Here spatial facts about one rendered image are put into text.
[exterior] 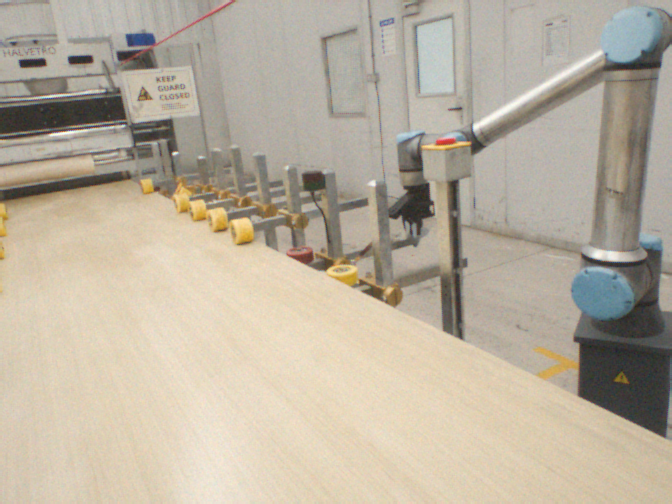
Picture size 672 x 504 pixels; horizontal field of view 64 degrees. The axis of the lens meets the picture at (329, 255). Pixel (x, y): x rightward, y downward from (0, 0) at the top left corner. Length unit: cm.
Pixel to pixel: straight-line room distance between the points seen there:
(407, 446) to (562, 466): 18
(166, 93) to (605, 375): 319
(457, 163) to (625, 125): 47
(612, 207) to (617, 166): 10
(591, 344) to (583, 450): 98
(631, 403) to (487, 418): 105
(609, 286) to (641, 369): 34
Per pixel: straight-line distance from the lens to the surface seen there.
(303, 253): 156
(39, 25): 798
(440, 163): 109
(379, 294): 141
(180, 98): 400
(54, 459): 89
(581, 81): 162
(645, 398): 180
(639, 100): 144
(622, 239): 150
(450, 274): 117
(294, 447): 76
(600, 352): 174
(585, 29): 421
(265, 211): 199
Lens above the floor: 135
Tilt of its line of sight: 17 degrees down
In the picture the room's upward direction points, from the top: 6 degrees counter-clockwise
